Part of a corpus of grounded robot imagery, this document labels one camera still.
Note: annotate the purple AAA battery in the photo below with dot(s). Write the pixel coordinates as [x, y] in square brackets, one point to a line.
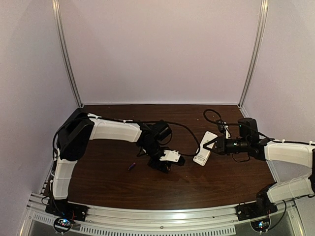
[132, 166]

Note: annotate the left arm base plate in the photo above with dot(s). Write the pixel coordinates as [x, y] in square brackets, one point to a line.
[63, 208]

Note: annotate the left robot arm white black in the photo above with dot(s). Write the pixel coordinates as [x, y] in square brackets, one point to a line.
[71, 140]

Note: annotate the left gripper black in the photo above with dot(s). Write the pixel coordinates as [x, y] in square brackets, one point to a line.
[157, 164]

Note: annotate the right aluminium frame post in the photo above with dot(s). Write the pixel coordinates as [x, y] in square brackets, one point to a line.
[263, 13]

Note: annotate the aluminium frame post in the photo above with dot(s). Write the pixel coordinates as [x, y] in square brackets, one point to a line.
[263, 13]
[64, 51]

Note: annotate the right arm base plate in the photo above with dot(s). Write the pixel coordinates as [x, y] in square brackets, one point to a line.
[245, 211]

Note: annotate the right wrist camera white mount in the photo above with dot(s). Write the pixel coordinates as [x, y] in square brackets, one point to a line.
[223, 128]

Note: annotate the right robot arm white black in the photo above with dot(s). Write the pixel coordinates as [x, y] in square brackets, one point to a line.
[263, 148]

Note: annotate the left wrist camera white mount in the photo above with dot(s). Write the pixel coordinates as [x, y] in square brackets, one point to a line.
[173, 157]

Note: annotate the front aluminium rail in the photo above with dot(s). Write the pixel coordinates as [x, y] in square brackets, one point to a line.
[216, 221]

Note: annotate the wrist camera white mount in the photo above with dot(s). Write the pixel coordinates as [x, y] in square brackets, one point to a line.
[173, 157]
[223, 128]

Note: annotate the left aluminium frame post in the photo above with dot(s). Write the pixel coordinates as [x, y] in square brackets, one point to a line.
[64, 51]

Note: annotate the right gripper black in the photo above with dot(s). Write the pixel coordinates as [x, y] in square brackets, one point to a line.
[220, 145]

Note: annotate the white remote control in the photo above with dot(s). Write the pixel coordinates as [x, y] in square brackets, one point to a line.
[203, 155]

